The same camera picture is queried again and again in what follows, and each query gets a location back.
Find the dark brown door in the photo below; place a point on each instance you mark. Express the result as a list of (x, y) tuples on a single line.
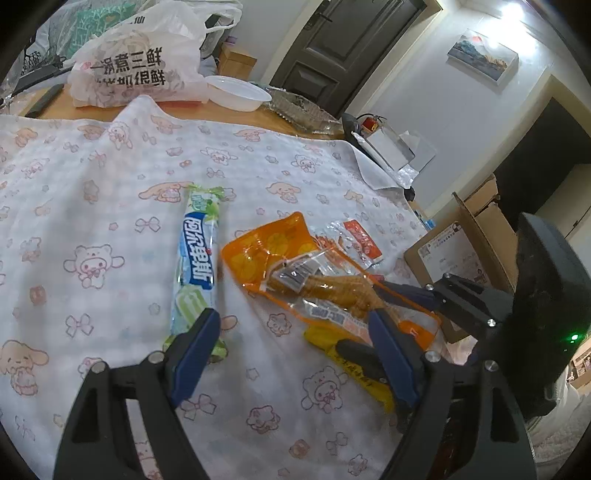
[(342, 43)]

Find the red fire extinguisher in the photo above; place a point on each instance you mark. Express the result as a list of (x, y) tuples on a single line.
[(370, 122)]

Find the clear chicken feet packet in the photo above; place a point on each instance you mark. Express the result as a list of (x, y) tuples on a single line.
[(324, 286)]

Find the orange snack pouch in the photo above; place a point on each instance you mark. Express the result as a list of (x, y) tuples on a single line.
[(250, 256)]

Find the brown cardboard box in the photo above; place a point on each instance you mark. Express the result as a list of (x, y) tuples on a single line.
[(470, 260)]

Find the clear plastic tray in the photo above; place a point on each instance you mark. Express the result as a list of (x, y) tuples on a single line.
[(303, 114)]

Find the silver red spicy strips packet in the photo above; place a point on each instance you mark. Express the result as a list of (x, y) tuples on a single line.
[(353, 239)]

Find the white plastic bowl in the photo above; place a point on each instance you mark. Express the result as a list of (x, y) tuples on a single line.
[(236, 94)]

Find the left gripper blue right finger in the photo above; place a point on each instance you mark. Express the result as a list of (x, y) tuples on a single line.
[(400, 356)]

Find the pink cartoon print tablecloth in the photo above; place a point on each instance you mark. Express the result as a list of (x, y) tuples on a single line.
[(91, 215)]

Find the yellow cheese cracker packet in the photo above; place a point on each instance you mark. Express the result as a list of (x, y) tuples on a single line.
[(326, 340)]

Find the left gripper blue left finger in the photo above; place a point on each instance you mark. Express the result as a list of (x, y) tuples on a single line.
[(188, 354)]

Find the black remote control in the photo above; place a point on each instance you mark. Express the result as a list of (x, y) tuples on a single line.
[(44, 101)]

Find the green blue candy stick packet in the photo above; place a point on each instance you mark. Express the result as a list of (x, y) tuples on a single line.
[(195, 280)]

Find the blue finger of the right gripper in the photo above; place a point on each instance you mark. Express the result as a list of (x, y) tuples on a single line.
[(405, 295), (364, 356)]

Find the mountain picture on wall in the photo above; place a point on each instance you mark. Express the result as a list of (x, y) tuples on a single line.
[(487, 57)]

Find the teal cushion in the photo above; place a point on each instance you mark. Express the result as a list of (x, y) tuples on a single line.
[(95, 21)]

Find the white paper packaging pile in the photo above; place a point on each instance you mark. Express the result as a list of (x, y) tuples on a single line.
[(389, 160)]

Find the white printed plastic bag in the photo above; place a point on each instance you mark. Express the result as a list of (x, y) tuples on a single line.
[(156, 52)]

